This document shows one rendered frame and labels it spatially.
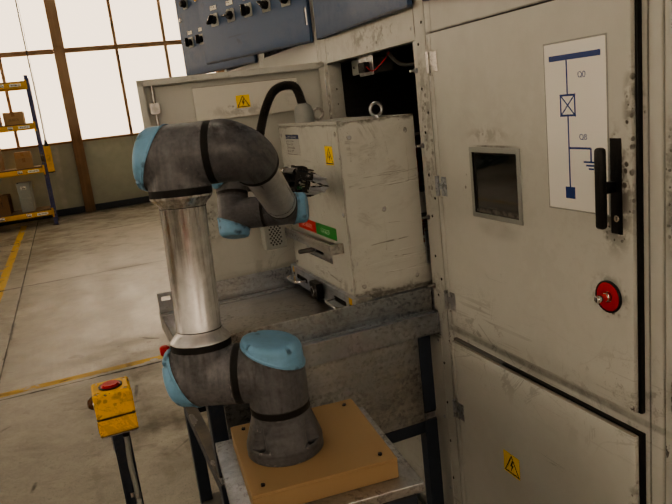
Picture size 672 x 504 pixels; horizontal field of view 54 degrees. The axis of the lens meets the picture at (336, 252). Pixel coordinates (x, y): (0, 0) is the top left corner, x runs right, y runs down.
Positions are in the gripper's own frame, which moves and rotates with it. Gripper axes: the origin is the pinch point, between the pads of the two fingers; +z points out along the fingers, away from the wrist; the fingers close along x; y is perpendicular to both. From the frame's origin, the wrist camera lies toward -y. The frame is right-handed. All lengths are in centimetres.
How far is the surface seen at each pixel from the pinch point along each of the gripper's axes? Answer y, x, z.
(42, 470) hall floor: -152, -134, -28
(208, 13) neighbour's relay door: -100, 66, 9
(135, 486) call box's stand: 9, -72, -51
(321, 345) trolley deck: 13.9, -41.3, -6.0
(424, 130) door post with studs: 23.0, 16.3, 14.0
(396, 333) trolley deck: 19.5, -37.8, 14.7
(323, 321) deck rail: 11.4, -35.5, -4.2
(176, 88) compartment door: -61, 28, -18
